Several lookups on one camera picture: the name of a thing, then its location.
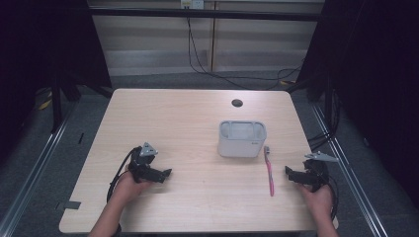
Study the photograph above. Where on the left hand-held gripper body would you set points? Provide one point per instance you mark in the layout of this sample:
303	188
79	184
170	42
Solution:
144	160

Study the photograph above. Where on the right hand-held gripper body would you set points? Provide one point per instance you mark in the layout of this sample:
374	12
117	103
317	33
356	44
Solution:
317	169

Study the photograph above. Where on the pink toothbrush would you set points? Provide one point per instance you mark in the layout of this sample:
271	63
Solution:
269	171

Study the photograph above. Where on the white toothbrush holder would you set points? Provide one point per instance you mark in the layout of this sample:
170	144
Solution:
241	140

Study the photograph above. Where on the person's right hand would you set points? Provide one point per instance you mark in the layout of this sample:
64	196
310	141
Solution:
318	199

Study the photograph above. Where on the person's left hand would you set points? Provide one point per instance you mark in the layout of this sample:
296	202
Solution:
129	189

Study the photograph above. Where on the grey tape strip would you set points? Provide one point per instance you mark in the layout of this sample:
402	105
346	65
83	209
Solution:
69	205

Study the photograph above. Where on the dark round table grommet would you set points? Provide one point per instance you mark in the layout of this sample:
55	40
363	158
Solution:
237	103

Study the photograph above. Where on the black curtain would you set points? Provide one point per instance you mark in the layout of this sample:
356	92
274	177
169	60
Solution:
49	49
372	82

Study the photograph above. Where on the metal floor rail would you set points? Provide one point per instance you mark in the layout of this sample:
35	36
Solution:
349	171
36	164

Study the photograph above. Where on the black horizontal frame bar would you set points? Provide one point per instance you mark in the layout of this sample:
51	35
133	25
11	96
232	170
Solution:
204	14

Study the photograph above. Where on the white wall socket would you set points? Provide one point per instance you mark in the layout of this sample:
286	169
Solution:
192	4

